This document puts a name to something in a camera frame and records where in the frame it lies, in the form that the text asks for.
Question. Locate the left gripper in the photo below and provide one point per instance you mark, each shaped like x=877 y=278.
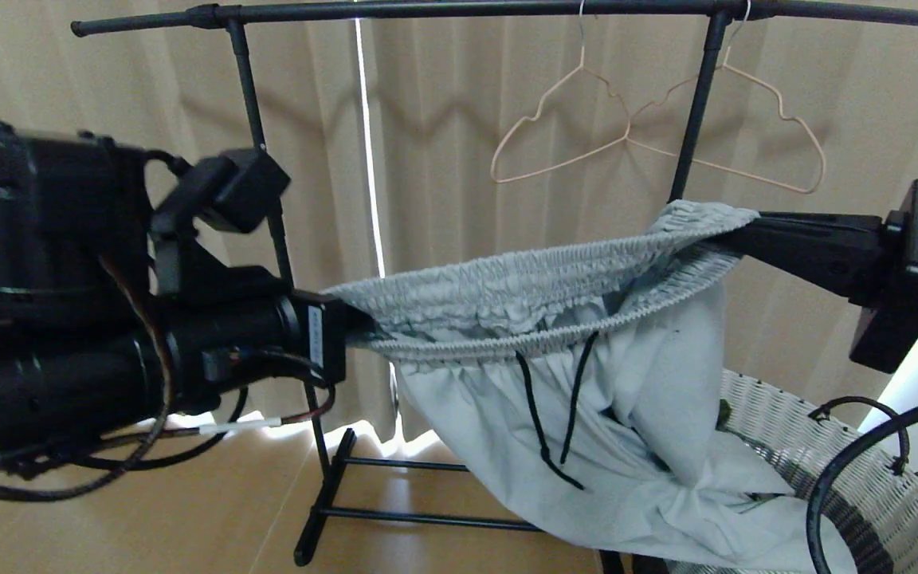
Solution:
x=268 y=335

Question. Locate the pale grey shorts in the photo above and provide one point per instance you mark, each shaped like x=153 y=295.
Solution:
x=666 y=359

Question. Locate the pink clothes hanger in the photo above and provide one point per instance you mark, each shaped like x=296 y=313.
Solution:
x=726 y=57
x=582 y=60

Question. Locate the white laundry basket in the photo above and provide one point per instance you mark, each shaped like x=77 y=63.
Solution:
x=889 y=510

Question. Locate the black clothes rack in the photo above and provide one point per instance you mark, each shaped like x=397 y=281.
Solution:
x=467 y=9

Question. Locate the beige curtain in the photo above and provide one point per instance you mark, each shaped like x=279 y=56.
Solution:
x=467 y=199

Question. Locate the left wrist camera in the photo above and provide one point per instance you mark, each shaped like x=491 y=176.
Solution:
x=244 y=191

